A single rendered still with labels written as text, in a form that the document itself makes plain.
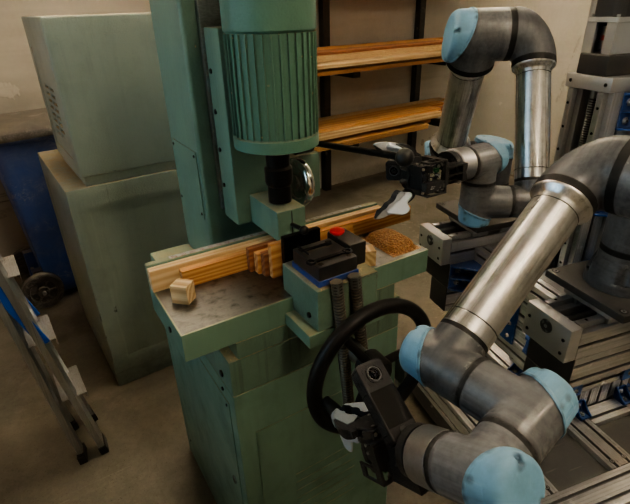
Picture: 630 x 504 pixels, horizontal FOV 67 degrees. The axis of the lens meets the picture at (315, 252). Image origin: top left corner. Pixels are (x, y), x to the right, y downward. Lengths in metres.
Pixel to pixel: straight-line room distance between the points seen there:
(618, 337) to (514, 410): 0.74
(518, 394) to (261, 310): 0.51
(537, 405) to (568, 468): 1.06
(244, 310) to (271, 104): 0.39
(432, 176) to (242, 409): 0.62
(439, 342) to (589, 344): 0.64
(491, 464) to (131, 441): 1.62
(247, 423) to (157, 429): 0.96
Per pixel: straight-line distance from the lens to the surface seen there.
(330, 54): 3.43
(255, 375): 1.03
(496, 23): 1.25
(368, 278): 0.93
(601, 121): 1.39
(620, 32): 1.38
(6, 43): 3.22
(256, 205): 1.10
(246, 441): 1.14
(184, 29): 1.12
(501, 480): 0.56
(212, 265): 1.04
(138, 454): 1.97
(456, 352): 0.67
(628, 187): 0.80
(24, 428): 2.26
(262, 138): 0.94
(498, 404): 0.63
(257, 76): 0.92
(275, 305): 0.95
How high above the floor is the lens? 1.42
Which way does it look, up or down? 27 degrees down
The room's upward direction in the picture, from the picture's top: 2 degrees counter-clockwise
